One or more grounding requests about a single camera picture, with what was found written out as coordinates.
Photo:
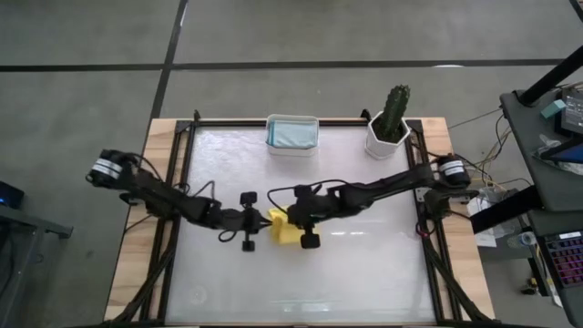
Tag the small teal box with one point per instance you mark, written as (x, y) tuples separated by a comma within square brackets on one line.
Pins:
[(553, 109)]

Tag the clear plastic bottle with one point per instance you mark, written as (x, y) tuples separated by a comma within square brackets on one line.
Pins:
[(524, 239)]

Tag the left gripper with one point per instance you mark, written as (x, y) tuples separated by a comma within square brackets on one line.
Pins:
[(248, 198)]

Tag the black crossbeam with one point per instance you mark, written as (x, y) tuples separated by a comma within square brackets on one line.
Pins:
[(501, 212)]

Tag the yellow microfiber towel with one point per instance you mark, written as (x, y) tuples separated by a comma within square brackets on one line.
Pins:
[(282, 234)]

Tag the blue screen tablet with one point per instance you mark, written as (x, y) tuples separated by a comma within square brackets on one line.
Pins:
[(569, 154)]

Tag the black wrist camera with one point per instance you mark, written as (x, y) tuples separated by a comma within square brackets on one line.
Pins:
[(303, 214), (249, 222)]

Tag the white glossy table mat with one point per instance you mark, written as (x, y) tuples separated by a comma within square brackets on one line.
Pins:
[(282, 282)]

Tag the black device with blue light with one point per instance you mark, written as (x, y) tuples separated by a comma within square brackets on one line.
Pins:
[(9, 196)]

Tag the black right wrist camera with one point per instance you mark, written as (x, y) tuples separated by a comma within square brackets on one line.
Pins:
[(303, 214)]

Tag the white plastic bin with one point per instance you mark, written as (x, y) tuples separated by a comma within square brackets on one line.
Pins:
[(291, 152)]

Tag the laptop with backlit keyboard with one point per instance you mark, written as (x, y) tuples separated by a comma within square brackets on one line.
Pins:
[(567, 259)]

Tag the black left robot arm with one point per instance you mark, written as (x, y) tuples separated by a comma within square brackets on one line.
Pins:
[(164, 200)]

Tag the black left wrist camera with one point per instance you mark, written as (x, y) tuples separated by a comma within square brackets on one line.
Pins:
[(249, 222)]

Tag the green cactus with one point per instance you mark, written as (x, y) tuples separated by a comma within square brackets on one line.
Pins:
[(395, 109)]

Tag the black tablet screen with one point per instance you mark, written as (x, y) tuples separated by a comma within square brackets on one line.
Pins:
[(573, 114)]

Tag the clear plastic bag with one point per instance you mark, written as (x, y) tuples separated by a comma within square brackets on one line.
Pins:
[(549, 146)]

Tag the black stand pole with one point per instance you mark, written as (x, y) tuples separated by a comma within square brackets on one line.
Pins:
[(551, 77)]

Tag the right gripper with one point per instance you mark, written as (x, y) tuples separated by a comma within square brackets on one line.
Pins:
[(310, 241)]

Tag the grey side cart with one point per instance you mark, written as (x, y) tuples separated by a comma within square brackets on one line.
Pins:
[(528, 150)]

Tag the light blue microfiber towel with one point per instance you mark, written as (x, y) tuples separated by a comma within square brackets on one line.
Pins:
[(291, 134)]

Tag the white paper sheet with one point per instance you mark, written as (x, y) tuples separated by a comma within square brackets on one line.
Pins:
[(485, 237)]

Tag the grey metal stand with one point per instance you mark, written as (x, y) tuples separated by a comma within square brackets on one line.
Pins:
[(27, 218)]

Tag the yellow black tool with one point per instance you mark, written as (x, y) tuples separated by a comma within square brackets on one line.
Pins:
[(530, 288)]

